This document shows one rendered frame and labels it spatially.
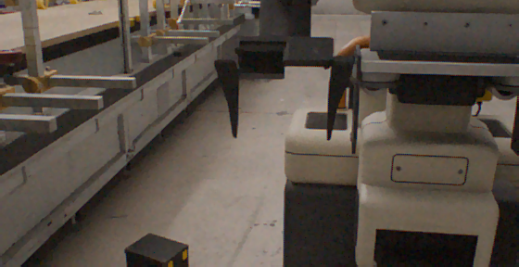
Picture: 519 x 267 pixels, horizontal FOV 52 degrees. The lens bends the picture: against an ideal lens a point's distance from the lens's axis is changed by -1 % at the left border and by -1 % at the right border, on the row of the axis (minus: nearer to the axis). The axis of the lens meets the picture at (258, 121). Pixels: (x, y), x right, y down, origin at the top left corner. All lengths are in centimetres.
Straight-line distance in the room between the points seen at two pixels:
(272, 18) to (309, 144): 64
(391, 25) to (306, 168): 47
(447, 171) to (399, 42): 24
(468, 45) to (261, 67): 38
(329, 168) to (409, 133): 31
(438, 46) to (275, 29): 35
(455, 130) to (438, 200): 12
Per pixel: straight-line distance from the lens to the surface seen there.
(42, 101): 154
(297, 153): 119
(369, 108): 120
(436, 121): 93
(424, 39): 85
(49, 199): 240
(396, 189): 93
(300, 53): 54
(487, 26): 86
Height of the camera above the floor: 117
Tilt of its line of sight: 17 degrees down
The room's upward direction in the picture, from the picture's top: straight up
